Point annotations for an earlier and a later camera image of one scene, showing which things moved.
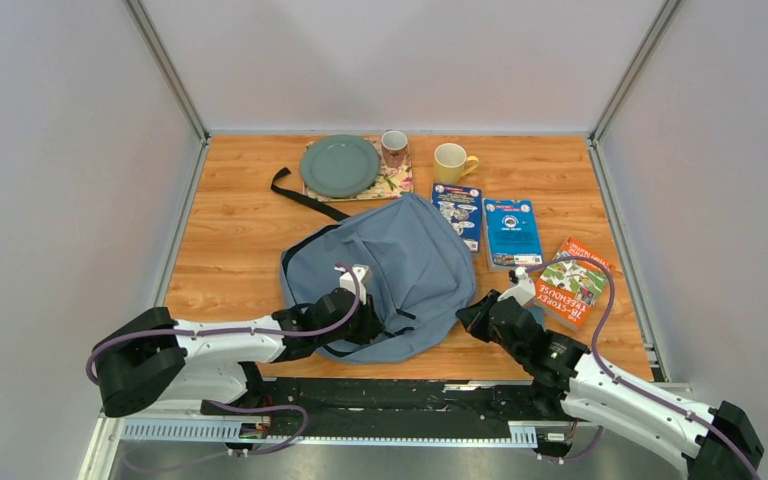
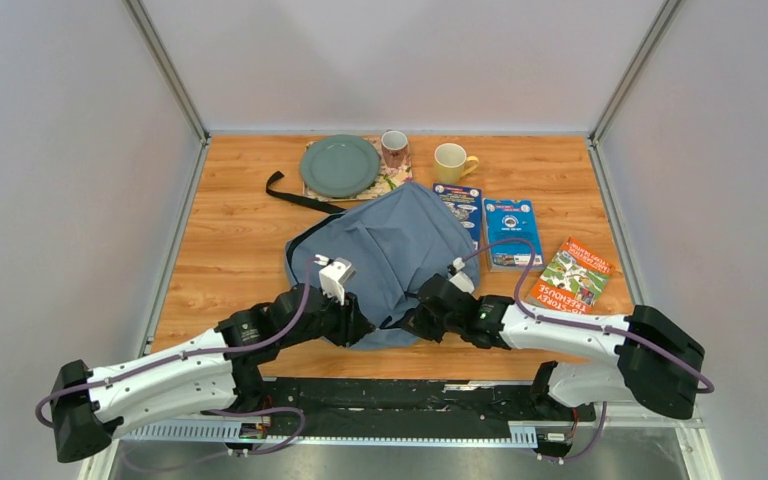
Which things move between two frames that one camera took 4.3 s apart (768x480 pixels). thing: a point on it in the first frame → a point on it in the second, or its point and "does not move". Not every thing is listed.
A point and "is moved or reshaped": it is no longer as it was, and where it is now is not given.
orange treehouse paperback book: x=569 y=289 does not move
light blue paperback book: x=512 y=233 does not move
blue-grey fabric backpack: x=417 y=268 is moved or reshaped
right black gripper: x=473 y=318 → x=417 y=324
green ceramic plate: x=340 y=166 does not move
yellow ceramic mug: x=452 y=163 does not move
